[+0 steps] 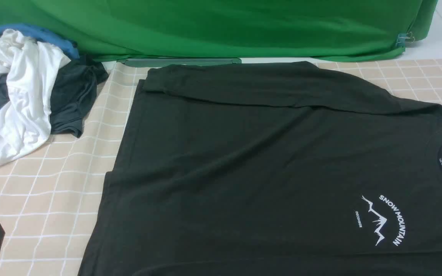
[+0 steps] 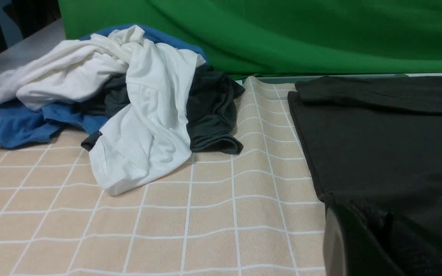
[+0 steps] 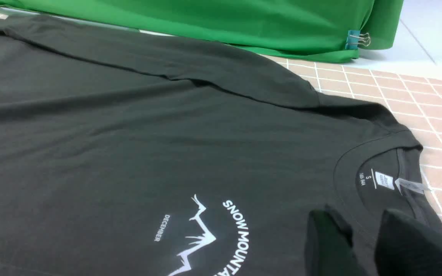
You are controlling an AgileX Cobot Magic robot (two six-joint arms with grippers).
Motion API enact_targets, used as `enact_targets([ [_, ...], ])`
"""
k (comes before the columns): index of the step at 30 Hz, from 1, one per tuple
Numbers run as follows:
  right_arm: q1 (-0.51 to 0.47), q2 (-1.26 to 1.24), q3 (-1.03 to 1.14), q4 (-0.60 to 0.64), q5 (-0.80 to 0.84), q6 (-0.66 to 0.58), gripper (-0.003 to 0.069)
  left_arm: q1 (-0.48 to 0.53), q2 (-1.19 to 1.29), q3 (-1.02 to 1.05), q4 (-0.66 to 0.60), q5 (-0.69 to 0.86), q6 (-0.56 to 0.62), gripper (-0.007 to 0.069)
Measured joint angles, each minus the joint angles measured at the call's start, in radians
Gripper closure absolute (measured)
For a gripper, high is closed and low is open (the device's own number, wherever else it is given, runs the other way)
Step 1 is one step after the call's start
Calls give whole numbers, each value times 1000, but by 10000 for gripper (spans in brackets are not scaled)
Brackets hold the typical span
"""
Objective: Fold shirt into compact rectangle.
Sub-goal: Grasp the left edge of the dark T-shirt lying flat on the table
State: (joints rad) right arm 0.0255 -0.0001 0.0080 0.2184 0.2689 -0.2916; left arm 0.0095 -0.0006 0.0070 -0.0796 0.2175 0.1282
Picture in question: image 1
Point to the dark teal crumpled shirt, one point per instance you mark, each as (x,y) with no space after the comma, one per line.
(73,95)

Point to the green backdrop cloth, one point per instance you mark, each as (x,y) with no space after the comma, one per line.
(331,30)

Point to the white crumpled shirt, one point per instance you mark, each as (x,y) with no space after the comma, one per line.
(31,68)

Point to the dark gray long-sleeved shirt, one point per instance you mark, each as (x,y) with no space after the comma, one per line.
(281,169)

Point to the blue crumpled garment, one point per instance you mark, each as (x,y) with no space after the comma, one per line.
(69,47)

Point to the blue binder clip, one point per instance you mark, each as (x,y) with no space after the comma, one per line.
(404,40)

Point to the beige checkered tablecloth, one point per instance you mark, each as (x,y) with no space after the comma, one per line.
(49,199)

